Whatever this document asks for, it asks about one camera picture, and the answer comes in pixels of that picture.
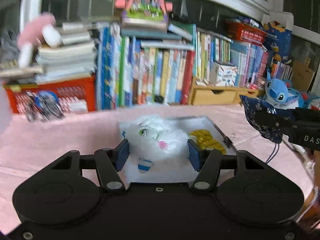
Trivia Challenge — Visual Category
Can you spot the miniature bicycle model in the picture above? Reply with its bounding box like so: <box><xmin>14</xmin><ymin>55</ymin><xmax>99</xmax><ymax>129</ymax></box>
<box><xmin>24</xmin><ymin>90</ymin><xmax>64</xmax><ymax>123</ymax></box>

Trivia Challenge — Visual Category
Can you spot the wooden drawer organizer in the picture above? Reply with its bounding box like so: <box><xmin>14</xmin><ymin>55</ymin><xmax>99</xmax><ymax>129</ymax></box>
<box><xmin>187</xmin><ymin>77</ymin><xmax>264</xmax><ymax>106</ymax></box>

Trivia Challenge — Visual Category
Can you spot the navy floral pouch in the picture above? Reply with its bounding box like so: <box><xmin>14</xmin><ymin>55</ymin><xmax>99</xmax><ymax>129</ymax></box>
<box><xmin>239</xmin><ymin>94</ymin><xmax>296</xmax><ymax>164</ymax></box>

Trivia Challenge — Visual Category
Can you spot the white patterned box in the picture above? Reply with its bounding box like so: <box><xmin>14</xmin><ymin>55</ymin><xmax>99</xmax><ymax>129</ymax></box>
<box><xmin>209</xmin><ymin>62</ymin><xmax>238</xmax><ymax>87</ymax></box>

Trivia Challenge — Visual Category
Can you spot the pink toy house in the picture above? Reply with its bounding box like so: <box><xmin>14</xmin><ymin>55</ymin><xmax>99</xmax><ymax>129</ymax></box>
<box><xmin>114</xmin><ymin>0</ymin><xmax>173</xmax><ymax>33</ymax></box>

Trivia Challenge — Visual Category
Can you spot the red plastic crate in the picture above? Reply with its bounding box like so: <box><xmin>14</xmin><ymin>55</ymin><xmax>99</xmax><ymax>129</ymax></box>
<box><xmin>3</xmin><ymin>76</ymin><xmax>95</xmax><ymax>114</ymax></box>

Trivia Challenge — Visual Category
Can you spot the pink plush rabbit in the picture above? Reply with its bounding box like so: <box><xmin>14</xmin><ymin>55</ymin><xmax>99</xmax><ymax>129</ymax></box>
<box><xmin>17</xmin><ymin>12</ymin><xmax>62</xmax><ymax>69</ymax></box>

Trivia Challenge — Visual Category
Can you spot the blue Stitch plush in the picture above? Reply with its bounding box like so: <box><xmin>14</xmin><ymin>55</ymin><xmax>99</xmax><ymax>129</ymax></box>
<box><xmin>263</xmin><ymin>70</ymin><xmax>304</xmax><ymax>109</ymax></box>

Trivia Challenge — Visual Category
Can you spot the row of upright books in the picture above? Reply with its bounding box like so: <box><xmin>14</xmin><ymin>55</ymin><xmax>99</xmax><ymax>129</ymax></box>
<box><xmin>95</xmin><ymin>22</ymin><xmax>293</xmax><ymax>111</ymax></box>

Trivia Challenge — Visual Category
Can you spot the Doraemon plush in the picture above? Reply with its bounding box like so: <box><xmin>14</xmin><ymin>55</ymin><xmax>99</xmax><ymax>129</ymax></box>
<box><xmin>303</xmin><ymin>93</ymin><xmax>320</xmax><ymax>111</ymax></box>

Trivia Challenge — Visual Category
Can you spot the pink striped tablecloth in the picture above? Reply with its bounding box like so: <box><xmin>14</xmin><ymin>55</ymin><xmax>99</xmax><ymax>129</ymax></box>
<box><xmin>0</xmin><ymin>103</ymin><xmax>315</xmax><ymax>235</ymax></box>

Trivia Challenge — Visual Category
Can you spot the red basket on books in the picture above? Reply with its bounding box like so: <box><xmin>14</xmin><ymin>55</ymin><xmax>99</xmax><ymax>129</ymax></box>
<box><xmin>226</xmin><ymin>19</ymin><xmax>267</xmax><ymax>46</ymax></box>

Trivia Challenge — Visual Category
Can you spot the stack of flat books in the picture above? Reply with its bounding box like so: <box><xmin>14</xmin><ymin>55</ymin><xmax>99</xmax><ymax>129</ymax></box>
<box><xmin>1</xmin><ymin>23</ymin><xmax>98</xmax><ymax>85</ymax></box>

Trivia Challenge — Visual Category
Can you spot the black binder clip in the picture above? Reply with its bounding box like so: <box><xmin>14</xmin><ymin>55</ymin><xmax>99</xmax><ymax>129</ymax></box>
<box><xmin>223</xmin><ymin>133</ymin><xmax>236</xmax><ymax>148</ymax></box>

